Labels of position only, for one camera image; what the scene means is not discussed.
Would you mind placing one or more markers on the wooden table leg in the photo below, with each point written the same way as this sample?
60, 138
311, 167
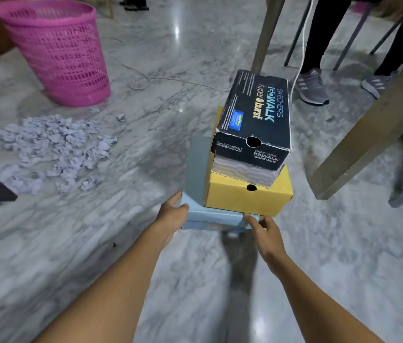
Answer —
373, 132

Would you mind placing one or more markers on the person's right hand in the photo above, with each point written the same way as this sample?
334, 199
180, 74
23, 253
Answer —
269, 242

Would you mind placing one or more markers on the person's left forearm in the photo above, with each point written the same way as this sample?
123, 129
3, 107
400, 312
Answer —
108, 296

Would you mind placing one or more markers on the person's left hand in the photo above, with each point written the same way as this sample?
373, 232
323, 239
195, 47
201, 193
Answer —
171, 217

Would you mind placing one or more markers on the person's right forearm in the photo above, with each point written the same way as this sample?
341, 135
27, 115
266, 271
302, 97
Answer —
316, 303

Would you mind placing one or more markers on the pile of paper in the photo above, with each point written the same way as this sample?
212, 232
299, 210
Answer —
51, 146

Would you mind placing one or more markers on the light wooden rack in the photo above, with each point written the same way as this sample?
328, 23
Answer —
106, 3

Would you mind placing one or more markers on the light blue shoe box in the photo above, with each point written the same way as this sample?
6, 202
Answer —
196, 171

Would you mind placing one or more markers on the yellow shoe box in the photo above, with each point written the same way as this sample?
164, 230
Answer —
233, 196

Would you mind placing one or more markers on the pink plastic waste basket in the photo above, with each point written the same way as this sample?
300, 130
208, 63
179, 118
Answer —
62, 60

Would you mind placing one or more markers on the black Gowalk hyper burst box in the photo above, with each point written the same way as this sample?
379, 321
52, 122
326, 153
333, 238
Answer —
255, 103

